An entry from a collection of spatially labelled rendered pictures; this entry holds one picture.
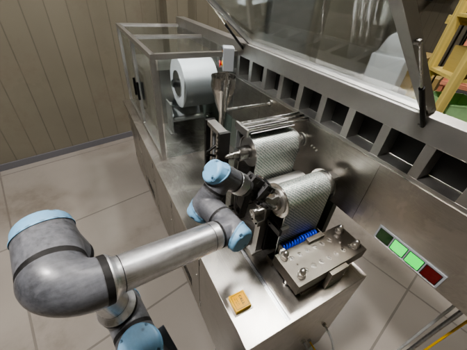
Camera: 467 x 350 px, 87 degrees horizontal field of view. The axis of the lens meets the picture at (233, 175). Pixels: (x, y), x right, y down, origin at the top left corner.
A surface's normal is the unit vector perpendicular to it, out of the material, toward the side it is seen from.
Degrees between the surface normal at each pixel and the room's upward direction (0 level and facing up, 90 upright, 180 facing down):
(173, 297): 0
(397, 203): 90
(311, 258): 0
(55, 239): 25
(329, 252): 0
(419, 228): 90
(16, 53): 90
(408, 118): 90
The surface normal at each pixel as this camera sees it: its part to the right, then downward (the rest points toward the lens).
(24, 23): 0.65, 0.50
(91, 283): 0.53, -0.33
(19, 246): -0.39, -0.45
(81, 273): 0.40, -0.67
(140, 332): 0.15, -0.72
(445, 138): -0.87, 0.25
